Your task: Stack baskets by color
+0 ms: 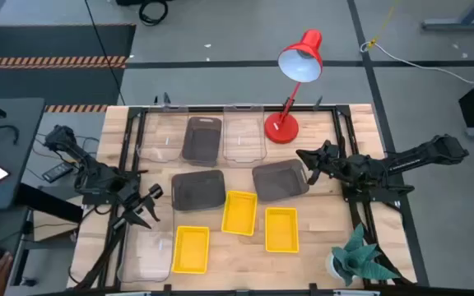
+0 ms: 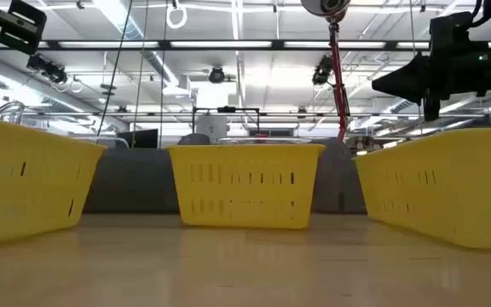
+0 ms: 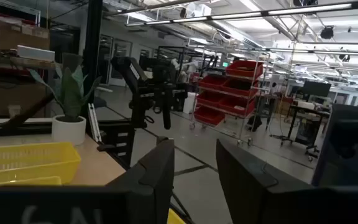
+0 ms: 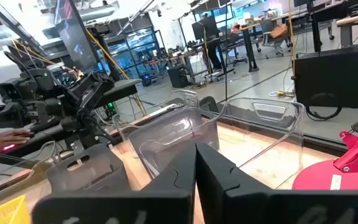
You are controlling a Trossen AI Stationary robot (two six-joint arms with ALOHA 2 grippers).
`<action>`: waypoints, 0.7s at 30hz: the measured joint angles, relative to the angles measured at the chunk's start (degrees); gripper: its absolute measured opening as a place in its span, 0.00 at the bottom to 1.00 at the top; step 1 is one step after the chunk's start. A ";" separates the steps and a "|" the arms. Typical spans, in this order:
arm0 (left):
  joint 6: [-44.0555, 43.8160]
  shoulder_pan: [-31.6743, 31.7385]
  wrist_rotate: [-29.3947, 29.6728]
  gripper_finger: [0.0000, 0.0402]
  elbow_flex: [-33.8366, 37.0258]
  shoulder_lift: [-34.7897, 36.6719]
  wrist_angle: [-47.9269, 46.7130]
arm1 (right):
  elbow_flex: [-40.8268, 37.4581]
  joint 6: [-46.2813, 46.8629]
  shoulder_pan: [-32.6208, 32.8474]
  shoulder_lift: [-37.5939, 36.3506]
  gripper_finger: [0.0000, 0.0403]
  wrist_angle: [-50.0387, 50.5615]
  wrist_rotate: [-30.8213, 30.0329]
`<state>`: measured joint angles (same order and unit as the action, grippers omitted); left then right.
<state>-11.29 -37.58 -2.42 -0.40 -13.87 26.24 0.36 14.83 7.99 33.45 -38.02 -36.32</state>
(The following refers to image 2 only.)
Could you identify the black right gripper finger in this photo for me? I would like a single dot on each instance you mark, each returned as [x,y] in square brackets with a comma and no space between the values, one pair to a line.
[407,81]
[431,110]

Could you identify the yellow slotted plastic basket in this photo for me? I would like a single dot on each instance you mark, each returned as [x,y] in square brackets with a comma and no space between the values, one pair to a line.
[245,192]
[36,192]
[454,204]

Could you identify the brownish grey plastic bin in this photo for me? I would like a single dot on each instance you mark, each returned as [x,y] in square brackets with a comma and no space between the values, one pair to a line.
[335,183]

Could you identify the dark grey plastic bin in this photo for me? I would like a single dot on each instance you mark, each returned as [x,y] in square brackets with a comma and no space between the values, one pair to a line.
[134,183]

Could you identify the red desk lamp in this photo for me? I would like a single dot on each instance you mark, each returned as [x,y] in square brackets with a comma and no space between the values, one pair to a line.
[337,64]

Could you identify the black ceiling spotlight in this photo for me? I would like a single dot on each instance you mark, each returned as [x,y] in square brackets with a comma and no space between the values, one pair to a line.
[217,75]
[323,70]
[49,70]

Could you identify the black overhead crossbar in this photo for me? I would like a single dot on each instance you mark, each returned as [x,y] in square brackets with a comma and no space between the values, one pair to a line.
[164,44]

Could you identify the black computer monitor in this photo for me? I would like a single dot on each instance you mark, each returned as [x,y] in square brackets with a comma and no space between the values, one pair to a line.
[139,140]

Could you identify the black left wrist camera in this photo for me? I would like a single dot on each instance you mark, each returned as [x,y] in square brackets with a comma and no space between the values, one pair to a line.
[21,27]

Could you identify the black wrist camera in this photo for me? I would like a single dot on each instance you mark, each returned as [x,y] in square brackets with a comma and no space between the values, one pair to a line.
[450,32]
[21,27]

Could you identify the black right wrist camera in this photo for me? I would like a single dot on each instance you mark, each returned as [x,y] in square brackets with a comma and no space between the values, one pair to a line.
[450,32]

